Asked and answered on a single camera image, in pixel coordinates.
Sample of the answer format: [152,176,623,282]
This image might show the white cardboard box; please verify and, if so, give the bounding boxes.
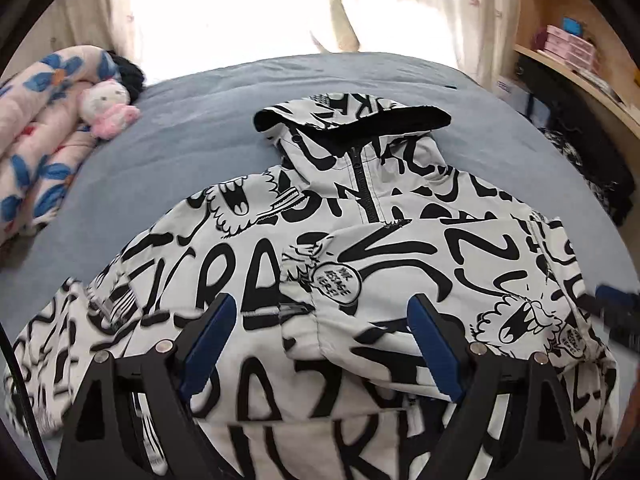
[492,72,531,111]

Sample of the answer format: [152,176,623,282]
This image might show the dark cloth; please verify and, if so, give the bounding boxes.
[107,52,147,101]

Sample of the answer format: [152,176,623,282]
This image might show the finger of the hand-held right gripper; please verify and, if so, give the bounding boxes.
[580,284,640,321]
[606,319,640,352]

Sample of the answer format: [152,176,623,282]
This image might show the floral sheer curtain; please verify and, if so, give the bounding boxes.
[310,0,523,86]
[47,0,138,68]

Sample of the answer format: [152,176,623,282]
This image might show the black cable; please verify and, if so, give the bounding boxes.
[0,325,57,480]

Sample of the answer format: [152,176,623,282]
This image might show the pink drawer boxes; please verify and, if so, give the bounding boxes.
[542,24,603,73]

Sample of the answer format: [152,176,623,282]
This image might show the blue bed blanket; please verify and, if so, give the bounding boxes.
[0,52,640,480]

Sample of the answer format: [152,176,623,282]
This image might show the black and white printed jacket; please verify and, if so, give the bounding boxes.
[2,91,621,480]

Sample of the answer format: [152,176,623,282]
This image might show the floral pink quilt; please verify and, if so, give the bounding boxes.
[0,44,121,236]

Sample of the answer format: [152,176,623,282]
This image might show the wooden bookshelf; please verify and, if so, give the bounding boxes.
[512,0,640,171]

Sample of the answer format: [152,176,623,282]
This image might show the white and pink plush cat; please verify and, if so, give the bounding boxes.
[80,79,142,140]

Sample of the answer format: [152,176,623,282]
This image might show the black and white patterned cloth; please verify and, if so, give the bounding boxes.
[542,127,616,221]

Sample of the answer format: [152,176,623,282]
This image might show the long black bag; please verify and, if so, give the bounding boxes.
[515,55,636,226]

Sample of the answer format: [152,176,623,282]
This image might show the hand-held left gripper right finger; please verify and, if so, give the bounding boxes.
[407,292,588,480]

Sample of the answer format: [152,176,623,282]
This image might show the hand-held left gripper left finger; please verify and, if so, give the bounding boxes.
[56,292,237,480]

